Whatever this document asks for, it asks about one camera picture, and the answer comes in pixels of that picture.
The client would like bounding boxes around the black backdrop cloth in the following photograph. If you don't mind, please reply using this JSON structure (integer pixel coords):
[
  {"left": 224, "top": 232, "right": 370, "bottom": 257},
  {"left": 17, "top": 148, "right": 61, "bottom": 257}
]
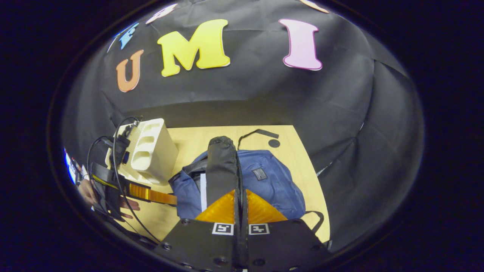
[{"left": 62, "top": 0, "right": 425, "bottom": 253}]

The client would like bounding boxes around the blue schoolbag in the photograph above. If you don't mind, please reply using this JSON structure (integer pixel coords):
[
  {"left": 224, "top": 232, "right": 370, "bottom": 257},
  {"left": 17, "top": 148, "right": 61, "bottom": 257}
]
[{"left": 168, "top": 128, "right": 325, "bottom": 235}]

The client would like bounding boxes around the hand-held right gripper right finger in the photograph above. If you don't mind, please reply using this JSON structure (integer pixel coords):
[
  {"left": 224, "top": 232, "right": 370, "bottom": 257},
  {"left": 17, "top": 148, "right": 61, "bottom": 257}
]
[{"left": 242, "top": 190, "right": 334, "bottom": 272}]

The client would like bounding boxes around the black cable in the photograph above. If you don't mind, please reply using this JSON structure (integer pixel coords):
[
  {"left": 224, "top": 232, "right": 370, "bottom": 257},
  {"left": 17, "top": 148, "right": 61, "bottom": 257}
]
[
  {"left": 112, "top": 116, "right": 162, "bottom": 243},
  {"left": 87, "top": 136, "right": 114, "bottom": 212}
]

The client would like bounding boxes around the colourful printed banner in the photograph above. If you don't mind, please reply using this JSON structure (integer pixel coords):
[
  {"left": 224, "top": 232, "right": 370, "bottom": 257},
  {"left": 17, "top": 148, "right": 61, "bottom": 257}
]
[{"left": 64, "top": 149, "right": 90, "bottom": 186}]

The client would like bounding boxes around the white plastic bookshelf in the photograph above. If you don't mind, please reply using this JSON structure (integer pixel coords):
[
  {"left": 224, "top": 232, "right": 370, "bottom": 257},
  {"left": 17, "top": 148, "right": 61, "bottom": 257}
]
[{"left": 108, "top": 118, "right": 178, "bottom": 185}]

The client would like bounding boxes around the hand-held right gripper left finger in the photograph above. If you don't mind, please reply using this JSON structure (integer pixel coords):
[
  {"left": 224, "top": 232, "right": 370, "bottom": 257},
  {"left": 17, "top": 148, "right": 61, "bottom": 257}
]
[{"left": 153, "top": 190, "right": 242, "bottom": 272}]

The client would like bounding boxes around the white book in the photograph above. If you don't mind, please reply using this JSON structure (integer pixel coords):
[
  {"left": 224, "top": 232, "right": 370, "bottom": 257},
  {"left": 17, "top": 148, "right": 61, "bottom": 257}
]
[{"left": 199, "top": 173, "right": 208, "bottom": 212}]

